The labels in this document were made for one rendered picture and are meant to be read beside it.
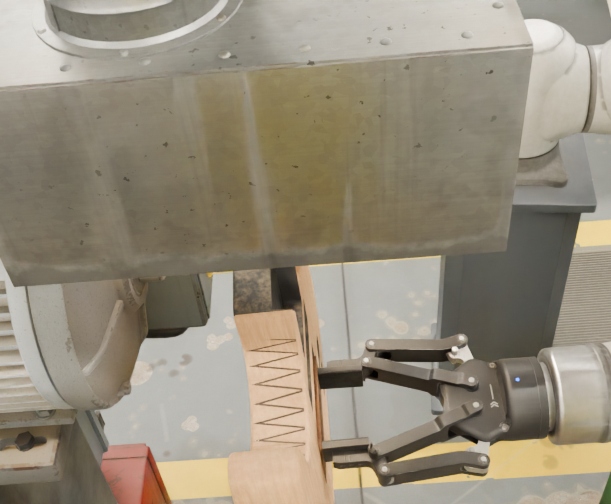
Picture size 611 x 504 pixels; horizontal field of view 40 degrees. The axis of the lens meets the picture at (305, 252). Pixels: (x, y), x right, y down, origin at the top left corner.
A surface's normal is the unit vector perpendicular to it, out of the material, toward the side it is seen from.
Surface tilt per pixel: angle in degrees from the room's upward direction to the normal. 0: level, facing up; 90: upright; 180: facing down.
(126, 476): 0
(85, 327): 81
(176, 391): 0
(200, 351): 0
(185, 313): 90
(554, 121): 91
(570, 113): 87
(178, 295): 90
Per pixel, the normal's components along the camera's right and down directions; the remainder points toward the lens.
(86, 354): 0.88, 0.22
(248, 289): -0.10, -0.56
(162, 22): 0.45, 0.62
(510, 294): -0.11, 0.71
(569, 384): -0.07, -0.37
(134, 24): 0.11, 0.70
